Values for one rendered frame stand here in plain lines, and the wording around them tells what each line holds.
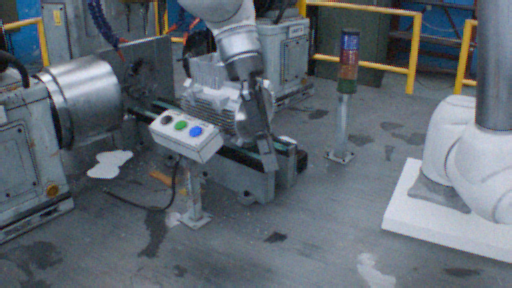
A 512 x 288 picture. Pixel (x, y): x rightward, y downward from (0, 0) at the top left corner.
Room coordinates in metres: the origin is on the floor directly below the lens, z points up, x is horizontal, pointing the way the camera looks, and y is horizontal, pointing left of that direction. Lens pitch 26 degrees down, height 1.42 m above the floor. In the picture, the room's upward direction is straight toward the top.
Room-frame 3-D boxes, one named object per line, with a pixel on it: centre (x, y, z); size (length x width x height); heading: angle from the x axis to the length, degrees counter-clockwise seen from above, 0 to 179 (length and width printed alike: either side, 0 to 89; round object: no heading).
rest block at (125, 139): (1.24, 0.45, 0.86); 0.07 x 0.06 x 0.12; 140
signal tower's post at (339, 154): (1.16, -0.28, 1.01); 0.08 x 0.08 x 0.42; 50
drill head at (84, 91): (1.00, 0.56, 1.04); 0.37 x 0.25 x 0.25; 140
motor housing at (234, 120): (1.07, 0.08, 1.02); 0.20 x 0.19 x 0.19; 50
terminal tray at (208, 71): (1.09, 0.11, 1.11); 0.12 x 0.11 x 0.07; 50
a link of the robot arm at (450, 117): (0.88, -0.53, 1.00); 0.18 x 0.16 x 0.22; 0
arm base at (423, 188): (0.91, -0.54, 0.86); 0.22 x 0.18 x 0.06; 146
